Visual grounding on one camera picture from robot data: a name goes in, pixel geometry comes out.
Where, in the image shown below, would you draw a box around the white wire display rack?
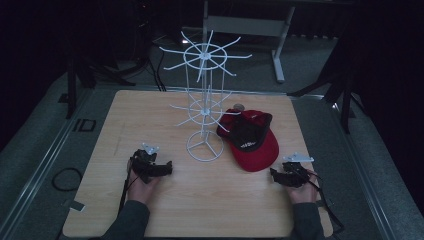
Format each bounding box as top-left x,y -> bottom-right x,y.
159,29 -> 253,163

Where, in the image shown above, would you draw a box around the person's left hand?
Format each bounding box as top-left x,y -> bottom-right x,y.
126,159 -> 161,205

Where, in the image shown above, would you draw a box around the white metal desk frame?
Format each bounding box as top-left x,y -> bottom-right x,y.
201,0 -> 354,84

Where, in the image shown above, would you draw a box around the red and black cap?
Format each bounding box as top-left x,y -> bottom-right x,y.
216,108 -> 280,173

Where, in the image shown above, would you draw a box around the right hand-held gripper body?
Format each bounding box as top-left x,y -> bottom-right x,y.
281,152 -> 316,188

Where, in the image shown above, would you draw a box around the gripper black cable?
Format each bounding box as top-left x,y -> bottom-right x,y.
117,163 -> 141,216
301,169 -> 346,234

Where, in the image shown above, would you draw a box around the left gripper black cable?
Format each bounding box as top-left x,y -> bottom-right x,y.
117,163 -> 141,216

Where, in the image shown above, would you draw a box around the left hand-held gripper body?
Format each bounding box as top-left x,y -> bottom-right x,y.
130,142 -> 162,185

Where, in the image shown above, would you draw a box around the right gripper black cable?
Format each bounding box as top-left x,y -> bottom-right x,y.
301,169 -> 346,234

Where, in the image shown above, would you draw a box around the black tripod stand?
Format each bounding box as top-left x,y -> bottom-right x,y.
64,56 -> 138,120

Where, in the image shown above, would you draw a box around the grey tape piece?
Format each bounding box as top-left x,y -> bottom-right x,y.
69,200 -> 86,213

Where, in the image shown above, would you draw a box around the black stand legs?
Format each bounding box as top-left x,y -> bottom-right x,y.
287,66 -> 371,135

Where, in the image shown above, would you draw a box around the metal floor rail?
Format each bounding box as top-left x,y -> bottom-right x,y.
331,99 -> 398,240
0,87 -> 96,240

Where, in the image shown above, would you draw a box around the person's right hand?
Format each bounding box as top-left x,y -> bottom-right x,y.
285,169 -> 320,205

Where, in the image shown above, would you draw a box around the looped black floor cable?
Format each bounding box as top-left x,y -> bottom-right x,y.
51,167 -> 84,193

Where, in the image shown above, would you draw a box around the black cables on floor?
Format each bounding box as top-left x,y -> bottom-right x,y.
134,33 -> 188,93

